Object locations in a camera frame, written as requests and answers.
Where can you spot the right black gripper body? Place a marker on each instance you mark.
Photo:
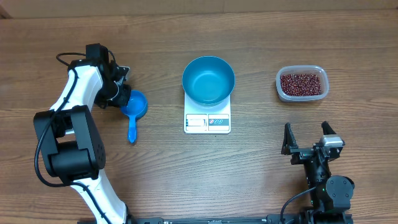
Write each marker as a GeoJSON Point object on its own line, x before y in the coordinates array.
{"type": "Point", "coordinates": [301, 154]}

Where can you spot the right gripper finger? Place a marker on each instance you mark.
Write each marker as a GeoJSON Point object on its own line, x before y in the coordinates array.
{"type": "Point", "coordinates": [327, 130]}
{"type": "Point", "coordinates": [289, 145]}

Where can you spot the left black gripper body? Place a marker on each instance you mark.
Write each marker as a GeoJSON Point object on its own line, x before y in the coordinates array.
{"type": "Point", "coordinates": [114, 94]}

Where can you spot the blue plastic measuring scoop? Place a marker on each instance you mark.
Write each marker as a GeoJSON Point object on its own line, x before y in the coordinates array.
{"type": "Point", "coordinates": [135, 109]}

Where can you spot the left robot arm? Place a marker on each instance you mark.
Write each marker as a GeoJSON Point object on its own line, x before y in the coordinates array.
{"type": "Point", "coordinates": [68, 140]}

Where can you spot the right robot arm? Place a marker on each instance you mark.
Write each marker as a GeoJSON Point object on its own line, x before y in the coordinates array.
{"type": "Point", "coordinates": [330, 195]}

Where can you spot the white digital kitchen scale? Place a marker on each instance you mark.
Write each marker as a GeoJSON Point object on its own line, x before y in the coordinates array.
{"type": "Point", "coordinates": [199, 119]}

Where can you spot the teal blue bowl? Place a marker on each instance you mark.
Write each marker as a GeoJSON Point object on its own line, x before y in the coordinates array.
{"type": "Point", "coordinates": [208, 80]}

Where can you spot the red adzuki beans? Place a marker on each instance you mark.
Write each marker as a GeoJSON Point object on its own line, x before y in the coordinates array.
{"type": "Point", "coordinates": [306, 84]}

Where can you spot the clear plastic food container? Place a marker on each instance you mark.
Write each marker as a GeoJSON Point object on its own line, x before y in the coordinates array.
{"type": "Point", "coordinates": [301, 69]}

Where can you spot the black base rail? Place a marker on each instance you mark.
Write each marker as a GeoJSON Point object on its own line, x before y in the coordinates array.
{"type": "Point", "coordinates": [269, 219]}

